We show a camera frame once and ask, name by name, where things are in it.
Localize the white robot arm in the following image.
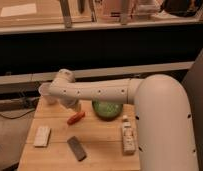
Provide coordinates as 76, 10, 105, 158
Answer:
49, 69, 199, 171

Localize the green ceramic bowl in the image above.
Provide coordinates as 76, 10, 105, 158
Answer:
92, 101, 123, 121

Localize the grey rectangular block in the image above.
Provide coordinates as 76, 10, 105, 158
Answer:
67, 136, 87, 161

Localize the white rectangular sponge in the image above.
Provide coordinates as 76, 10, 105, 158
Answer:
33, 126, 51, 147

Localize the white tube bottle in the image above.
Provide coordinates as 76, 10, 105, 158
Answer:
121, 115, 136, 155

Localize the black cable on floor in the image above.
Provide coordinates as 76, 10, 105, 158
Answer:
0, 108, 37, 121

